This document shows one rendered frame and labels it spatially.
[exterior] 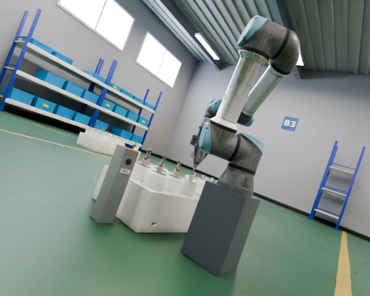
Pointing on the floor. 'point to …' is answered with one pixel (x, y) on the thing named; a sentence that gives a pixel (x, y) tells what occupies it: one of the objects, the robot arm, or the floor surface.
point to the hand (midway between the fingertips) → (197, 163)
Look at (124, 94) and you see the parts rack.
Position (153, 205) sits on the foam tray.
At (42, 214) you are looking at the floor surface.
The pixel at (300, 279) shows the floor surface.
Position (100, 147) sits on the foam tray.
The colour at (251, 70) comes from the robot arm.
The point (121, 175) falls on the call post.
